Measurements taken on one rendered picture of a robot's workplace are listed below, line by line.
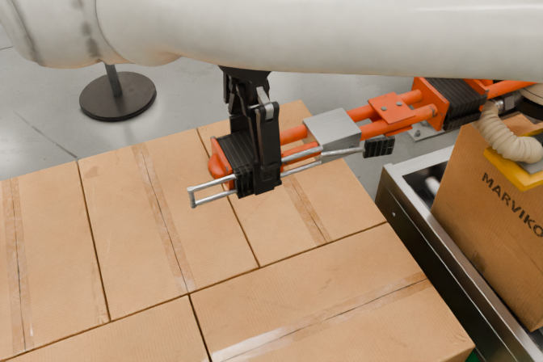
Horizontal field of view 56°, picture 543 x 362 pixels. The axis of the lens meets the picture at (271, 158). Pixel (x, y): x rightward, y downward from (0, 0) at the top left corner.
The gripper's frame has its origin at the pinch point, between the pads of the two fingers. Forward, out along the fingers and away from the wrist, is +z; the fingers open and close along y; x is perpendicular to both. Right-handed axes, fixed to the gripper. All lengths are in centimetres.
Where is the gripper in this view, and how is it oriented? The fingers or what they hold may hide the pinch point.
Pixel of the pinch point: (251, 157)
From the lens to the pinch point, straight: 72.4
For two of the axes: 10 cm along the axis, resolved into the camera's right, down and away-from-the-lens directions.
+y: -3.9, -6.7, 6.3
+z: 0.0, 6.9, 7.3
